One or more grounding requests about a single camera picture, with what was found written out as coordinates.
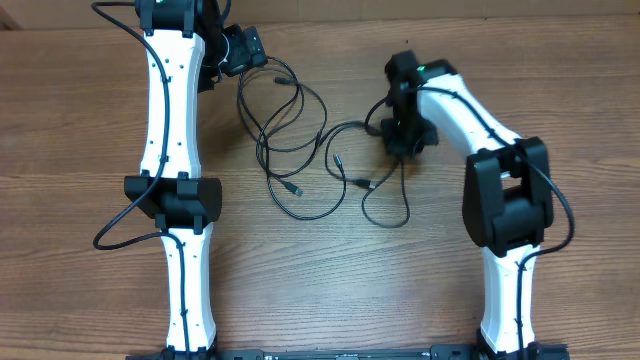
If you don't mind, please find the black USB cable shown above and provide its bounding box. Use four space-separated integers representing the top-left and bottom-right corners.
236 55 329 198
267 119 412 230

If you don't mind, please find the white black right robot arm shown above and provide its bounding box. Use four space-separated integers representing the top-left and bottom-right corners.
381 50 567 359

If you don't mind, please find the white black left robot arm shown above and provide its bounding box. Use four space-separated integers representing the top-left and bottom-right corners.
124 0 267 359

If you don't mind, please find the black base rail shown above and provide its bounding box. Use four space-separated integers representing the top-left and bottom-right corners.
125 343 571 360

